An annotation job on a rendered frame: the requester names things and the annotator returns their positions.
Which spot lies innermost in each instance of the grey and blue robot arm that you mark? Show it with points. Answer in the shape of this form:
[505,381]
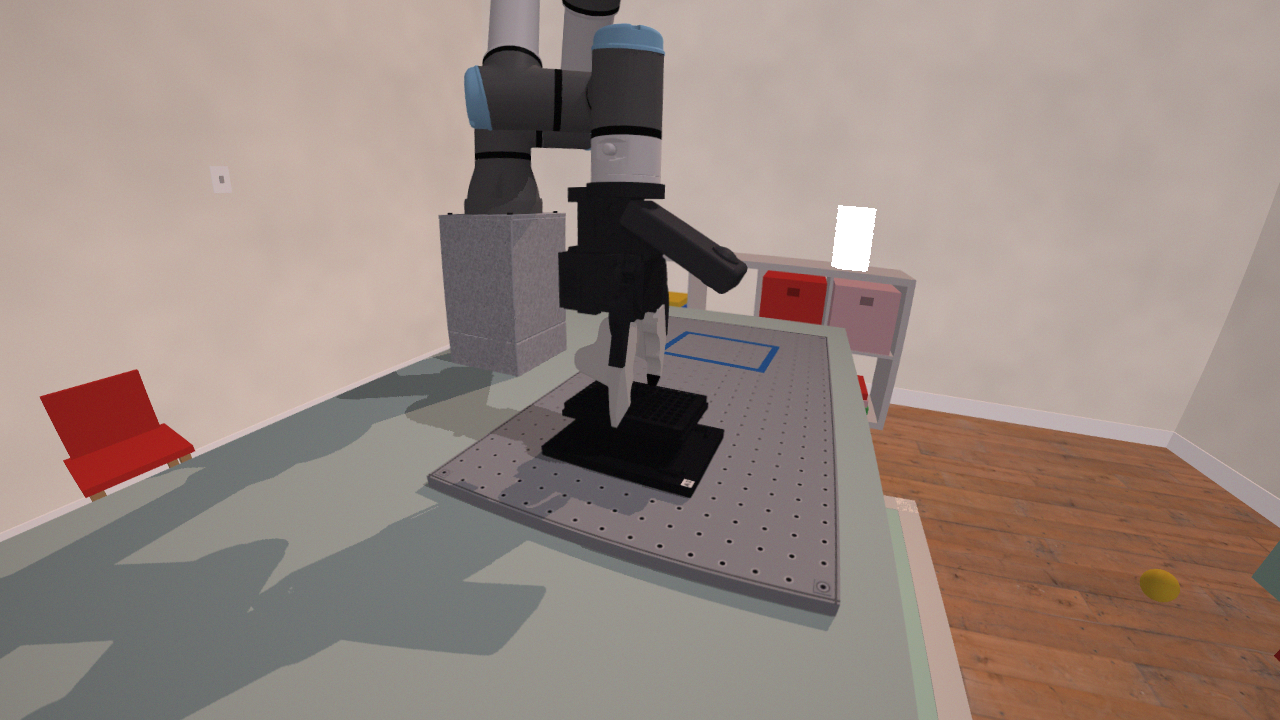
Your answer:
[610,82]

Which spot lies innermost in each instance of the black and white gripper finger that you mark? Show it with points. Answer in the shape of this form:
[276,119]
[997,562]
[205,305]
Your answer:
[610,359]
[653,331]

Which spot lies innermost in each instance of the blue tape outline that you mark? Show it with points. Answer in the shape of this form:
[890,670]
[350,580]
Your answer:
[762,367]

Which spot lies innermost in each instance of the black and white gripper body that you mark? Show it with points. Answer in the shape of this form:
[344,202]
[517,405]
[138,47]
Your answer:
[610,253]

